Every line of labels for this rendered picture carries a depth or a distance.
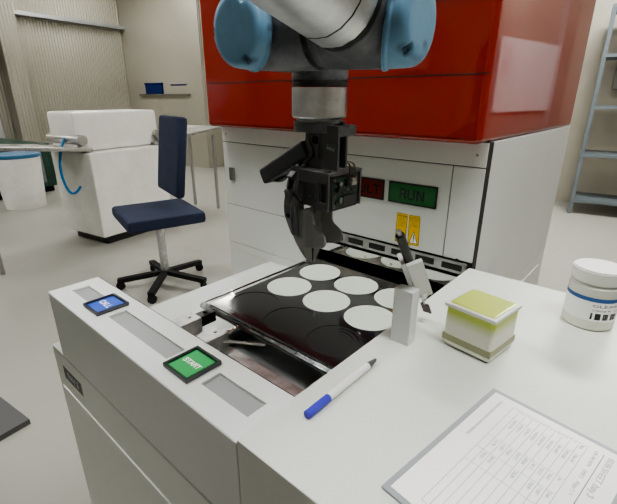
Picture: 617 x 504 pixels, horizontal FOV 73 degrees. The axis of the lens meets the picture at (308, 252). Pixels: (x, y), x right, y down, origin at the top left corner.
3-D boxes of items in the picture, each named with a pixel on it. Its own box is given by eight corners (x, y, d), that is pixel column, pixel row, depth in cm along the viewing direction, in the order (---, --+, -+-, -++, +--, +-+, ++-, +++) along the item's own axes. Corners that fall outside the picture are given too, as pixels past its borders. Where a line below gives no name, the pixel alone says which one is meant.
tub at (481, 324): (466, 325, 65) (472, 286, 63) (514, 346, 60) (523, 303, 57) (439, 342, 61) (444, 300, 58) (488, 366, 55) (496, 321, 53)
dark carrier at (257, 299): (316, 260, 110) (316, 258, 110) (439, 299, 89) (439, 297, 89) (209, 306, 86) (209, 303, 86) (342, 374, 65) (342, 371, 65)
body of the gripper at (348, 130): (325, 218, 56) (327, 124, 51) (283, 206, 61) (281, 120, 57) (361, 207, 61) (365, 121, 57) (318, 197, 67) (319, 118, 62)
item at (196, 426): (109, 335, 89) (98, 276, 84) (298, 484, 55) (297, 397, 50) (62, 354, 83) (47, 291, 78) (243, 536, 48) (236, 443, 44)
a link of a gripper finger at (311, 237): (319, 275, 61) (320, 214, 57) (291, 263, 65) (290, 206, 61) (333, 269, 63) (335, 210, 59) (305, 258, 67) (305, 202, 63)
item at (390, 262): (310, 266, 119) (310, 234, 116) (460, 315, 92) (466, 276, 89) (306, 267, 118) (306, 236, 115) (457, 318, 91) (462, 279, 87)
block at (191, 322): (192, 324, 82) (191, 310, 81) (202, 330, 80) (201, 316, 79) (155, 340, 77) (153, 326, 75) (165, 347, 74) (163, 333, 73)
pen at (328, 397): (372, 354, 56) (303, 409, 46) (379, 357, 55) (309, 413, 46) (372, 361, 56) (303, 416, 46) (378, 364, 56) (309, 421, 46)
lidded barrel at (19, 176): (38, 199, 568) (27, 149, 545) (59, 204, 539) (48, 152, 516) (-7, 207, 526) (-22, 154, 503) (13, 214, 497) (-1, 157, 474)
